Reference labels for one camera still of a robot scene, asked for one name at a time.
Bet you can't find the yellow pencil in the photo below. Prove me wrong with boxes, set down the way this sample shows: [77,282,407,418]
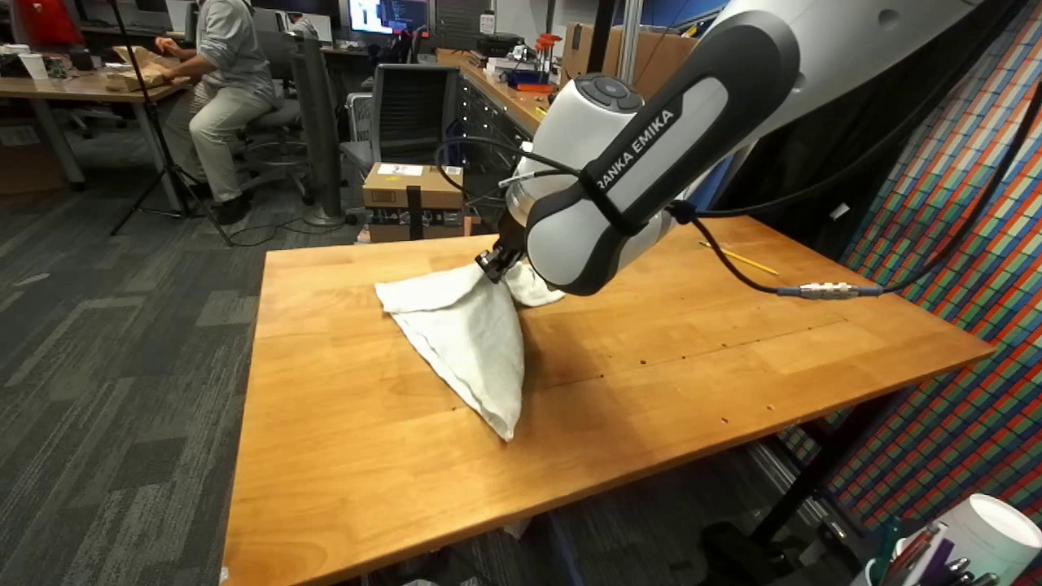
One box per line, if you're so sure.
[724,245,785,281]

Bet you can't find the large cardboard box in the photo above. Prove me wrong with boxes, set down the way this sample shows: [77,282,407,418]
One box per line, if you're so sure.
[553,23,708,83]

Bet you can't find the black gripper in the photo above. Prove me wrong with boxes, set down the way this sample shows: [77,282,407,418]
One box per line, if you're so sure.
[473,219,536,289]

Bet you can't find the wooden office desk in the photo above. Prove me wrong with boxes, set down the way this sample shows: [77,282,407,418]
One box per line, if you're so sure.
[0,45,198,215]

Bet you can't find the black tripod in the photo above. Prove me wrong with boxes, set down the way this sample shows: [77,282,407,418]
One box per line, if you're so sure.
[103,0,236,250]

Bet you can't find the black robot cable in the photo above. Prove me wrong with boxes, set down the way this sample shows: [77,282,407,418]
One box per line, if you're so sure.
[433,77,1042,301]

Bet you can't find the black drawer cabinet workbench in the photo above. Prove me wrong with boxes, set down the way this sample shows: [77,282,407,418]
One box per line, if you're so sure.
[446,52,567,233]

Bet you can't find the lit computer monitor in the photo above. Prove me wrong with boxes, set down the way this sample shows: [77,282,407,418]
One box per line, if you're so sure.
[344,0,433,37]

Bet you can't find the white cloth towel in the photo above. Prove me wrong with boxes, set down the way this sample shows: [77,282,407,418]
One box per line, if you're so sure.
[372,255,569,447]

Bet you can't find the white paper cup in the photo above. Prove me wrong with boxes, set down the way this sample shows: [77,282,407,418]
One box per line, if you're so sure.
[928,491,1042,586]

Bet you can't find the multicolour patterned panel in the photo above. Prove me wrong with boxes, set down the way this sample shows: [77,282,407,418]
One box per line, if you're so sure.
[801,2,1042,537]

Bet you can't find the wooden stool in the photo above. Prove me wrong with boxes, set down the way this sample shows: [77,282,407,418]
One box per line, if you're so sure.
[357,158,468,215]

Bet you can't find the grey metal column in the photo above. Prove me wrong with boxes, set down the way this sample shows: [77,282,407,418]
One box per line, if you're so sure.
[284,28,351,231]

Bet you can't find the black table frame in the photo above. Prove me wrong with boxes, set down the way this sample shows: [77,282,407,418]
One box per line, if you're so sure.
[700,397,905,578]

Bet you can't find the seated person grey shirt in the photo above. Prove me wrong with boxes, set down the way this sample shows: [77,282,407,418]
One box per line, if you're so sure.
[150,0,284,233]

